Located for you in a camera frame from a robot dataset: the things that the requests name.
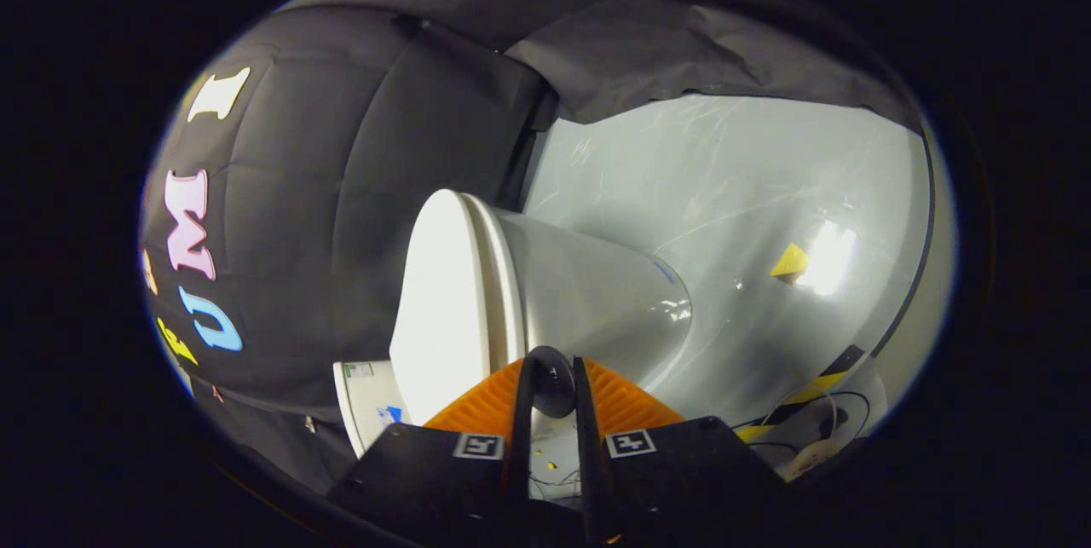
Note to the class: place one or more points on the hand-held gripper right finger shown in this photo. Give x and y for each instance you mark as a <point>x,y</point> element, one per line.
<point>682,480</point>

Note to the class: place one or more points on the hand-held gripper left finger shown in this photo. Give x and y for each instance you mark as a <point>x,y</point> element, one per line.
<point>452,480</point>

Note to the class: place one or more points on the white toilet tank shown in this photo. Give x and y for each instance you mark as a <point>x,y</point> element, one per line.
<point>366,412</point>

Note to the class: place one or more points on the white toilet seat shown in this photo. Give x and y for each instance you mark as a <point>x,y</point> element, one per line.
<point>509,292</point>

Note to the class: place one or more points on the white toilet bowl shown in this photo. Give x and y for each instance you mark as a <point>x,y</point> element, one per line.
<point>597,292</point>

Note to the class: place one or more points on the yellow black striped floor tape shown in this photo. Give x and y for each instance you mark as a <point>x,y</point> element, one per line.
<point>814,388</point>

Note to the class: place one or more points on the yellow floor tape piece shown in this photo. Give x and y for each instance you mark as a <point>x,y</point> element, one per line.
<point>790,262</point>

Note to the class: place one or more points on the black backdrop cloth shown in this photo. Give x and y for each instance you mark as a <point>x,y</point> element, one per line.
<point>341,190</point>

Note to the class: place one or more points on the black curved floor strip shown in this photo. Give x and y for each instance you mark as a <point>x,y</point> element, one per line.
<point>925,233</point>

